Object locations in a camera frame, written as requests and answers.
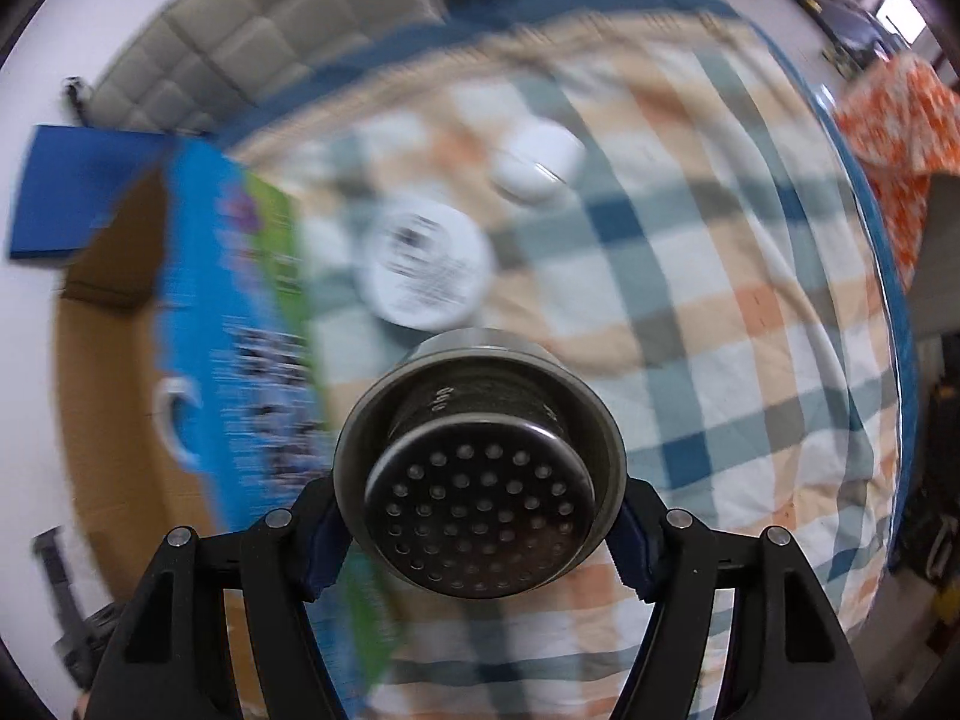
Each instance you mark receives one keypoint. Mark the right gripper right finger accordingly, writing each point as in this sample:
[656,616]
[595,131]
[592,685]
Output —
[787,655]

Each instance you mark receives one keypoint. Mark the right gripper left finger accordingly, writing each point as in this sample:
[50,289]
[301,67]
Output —
[170,655]

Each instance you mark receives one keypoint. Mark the blue printed cardboard box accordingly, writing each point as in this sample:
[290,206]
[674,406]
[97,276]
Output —
[190,393]

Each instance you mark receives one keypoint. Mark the perforated metal tin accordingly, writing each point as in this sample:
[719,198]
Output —
[479,467]

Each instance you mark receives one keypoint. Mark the white round labelled tin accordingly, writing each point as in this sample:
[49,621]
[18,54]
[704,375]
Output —
[423,265]

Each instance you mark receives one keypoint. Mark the blue foam mat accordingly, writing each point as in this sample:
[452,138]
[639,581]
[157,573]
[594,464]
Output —
[72,179]

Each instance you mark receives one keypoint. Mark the plaid tablecloth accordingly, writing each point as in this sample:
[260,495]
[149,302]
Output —
[718,272]

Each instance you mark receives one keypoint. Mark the orange floral cloth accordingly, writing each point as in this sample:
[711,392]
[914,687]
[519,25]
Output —
[901,122]

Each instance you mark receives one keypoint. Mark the left grey padded chair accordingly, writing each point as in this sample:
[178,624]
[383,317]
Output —
[200,63]

